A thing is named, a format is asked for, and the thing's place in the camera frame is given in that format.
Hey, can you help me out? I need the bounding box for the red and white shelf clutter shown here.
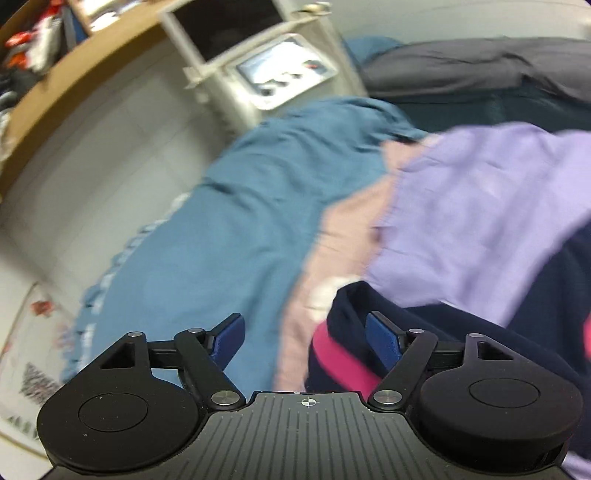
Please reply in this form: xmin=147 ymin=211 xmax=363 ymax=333
xmin=4 ymin=0 xmax=68 ymax=77

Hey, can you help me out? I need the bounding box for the grey duvet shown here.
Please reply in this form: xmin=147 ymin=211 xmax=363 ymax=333
xmin=360 ymin=37 xmax=591 ymax=106

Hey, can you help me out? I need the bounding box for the white cabinet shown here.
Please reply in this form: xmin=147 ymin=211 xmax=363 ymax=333
xmin=157 ymin=0 xmax=370 ymax=131

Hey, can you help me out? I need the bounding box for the navy and pink shirt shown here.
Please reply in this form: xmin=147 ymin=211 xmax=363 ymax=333
xmin=305 ymin=217 xmax=591 ymax=460

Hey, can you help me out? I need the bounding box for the teal bed sheet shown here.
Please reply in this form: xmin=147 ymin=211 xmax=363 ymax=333
xmin=60 ymin=36 xmax=435 ymax=389

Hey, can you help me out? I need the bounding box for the dark teal cloth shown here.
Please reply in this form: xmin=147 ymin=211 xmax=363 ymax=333
xmin=397 ymin=76 xmax=591 ymax=137

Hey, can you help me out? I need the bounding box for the printed paper sheet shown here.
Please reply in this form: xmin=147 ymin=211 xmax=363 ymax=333
xmin=0 ymin=281 xmax=89 ymax=455

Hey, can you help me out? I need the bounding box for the purple floral blanket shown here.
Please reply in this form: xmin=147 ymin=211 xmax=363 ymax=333
xmin=272 ymin=122 xmax=591 ymax=480

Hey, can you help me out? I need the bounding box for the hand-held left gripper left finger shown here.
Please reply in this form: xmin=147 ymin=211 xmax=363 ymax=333
xmin=95 ymin=313 xmax=247 ymax=411

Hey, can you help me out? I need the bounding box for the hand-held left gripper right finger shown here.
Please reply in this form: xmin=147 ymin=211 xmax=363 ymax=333
xmin=365 ymin=311 xmax=514 ymax=411

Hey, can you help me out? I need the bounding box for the wooden shelf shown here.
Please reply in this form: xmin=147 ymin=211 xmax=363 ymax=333
xmin=0 ymin=0 xmax=174 ymax=201

